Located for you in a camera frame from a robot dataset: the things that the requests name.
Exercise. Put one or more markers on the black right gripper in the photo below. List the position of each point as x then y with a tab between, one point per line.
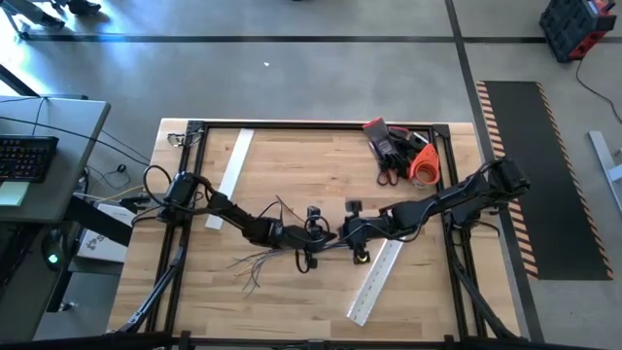
369	233

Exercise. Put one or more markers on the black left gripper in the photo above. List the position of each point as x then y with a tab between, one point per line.
294	238

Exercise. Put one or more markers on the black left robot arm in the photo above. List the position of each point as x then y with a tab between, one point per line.
233	211

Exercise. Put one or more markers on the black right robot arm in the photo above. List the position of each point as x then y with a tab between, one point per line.
452	197

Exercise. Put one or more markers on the black work glove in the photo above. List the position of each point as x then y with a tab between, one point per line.
405	146

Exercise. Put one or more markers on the orange tape dispenser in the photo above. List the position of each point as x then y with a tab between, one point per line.
427	155

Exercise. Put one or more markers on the clear safety glasses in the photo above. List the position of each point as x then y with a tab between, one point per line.
176	141

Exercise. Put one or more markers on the black hazard-striped floor mat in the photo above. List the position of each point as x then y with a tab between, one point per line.
534	185

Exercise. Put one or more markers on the white cardboard box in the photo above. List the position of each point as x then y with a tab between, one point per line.
104	245

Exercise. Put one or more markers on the grey desk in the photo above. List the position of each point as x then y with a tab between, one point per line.
73	146

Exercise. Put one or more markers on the light grey metal beam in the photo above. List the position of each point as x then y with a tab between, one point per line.
602	155

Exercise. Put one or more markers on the black computer mouse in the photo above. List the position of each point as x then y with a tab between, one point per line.
52	245

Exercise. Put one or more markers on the black red tool crate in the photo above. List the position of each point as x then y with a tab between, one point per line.
568	29

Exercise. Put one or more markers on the black keyboard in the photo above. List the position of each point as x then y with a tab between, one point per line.
24	158

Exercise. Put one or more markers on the green sticky note pad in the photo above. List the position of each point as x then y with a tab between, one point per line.
12	193

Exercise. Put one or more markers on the person's shoe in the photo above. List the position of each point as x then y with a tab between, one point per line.
85	7

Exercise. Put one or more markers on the blue aluminium rail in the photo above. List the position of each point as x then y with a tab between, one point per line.
316	125

